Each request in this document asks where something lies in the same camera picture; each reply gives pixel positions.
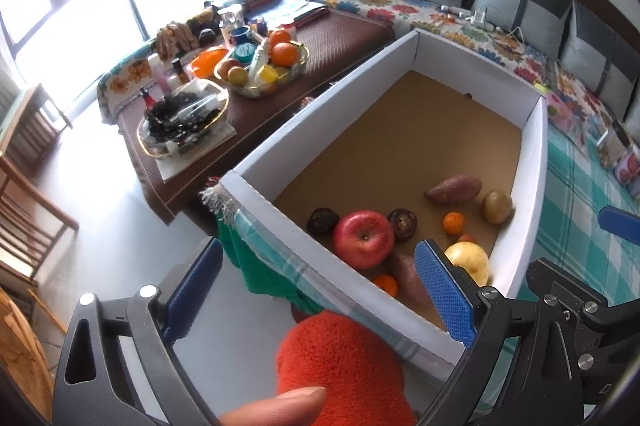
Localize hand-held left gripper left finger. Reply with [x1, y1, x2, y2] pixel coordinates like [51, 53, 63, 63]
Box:
[52, 236, 224, 426]

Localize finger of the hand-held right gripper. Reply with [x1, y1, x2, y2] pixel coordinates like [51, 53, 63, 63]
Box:
[597, 205, 640, 251]
[524, 257, 613, 327]

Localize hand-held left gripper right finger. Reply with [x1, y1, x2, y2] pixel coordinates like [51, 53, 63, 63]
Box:
[414, 238, 576, 426]

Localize large purple sweet potato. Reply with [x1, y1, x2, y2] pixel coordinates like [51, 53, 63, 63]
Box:
[387, 251, 436, 311]

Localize yellow pear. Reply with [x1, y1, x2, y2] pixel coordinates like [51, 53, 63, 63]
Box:
[444, 242, 491, 287]

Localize small orange tangerine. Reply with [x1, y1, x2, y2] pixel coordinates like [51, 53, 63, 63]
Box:
[442, 212, 466, 235]
[372, 274, 400, 297]

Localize dark mangosteen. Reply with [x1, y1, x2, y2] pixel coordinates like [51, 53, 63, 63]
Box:
[387, 208, 418, 243]
[306, 207, 342, 237]

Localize red apple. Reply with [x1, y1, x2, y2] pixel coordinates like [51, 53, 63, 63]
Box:
[333, 211, 396, 271]

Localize green-brown round fruit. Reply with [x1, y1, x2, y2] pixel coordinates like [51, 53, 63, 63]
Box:
[482, 189, 514, 225]

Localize small purple sweet potato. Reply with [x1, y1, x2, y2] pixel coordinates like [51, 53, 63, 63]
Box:
[424, 175, 483, 205]

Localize white cardboard box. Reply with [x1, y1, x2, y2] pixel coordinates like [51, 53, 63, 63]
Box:
[220, 28, 550, 382]

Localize person's left hand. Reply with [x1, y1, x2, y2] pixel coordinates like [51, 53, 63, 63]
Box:
[217, 386, 328, 426]

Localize red label can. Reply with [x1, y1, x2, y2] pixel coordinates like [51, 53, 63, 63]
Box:
[615, 141, 640, 199]

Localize pink snack packet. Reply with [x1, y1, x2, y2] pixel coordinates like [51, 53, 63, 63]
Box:
[545, 90, 576, 131]

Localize white tray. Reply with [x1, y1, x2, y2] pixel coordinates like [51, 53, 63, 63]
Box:
[155, 121, 238, 181]

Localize glass bowl of black items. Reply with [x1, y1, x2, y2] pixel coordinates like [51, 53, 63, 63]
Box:
[136, 78, 231, 159]

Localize wooden chair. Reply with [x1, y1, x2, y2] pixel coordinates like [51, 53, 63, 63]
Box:
[0, 83, 81, 287]

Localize pink bottle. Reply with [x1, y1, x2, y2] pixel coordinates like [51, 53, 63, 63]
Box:
[148, 56, 173, 99]

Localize glass fruit bowl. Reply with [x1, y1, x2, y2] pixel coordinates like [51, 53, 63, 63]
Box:
[214, 40, 310, 99]

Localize orange plastic bag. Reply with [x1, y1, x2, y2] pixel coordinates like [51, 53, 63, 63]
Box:
[190, 48, 231, 79]

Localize large orange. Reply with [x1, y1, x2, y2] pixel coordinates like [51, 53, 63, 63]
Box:
[271, 42, 299, 67]

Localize beige crumpled cloth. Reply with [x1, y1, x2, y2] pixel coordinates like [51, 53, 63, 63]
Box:
[156, 20, 198, 56]

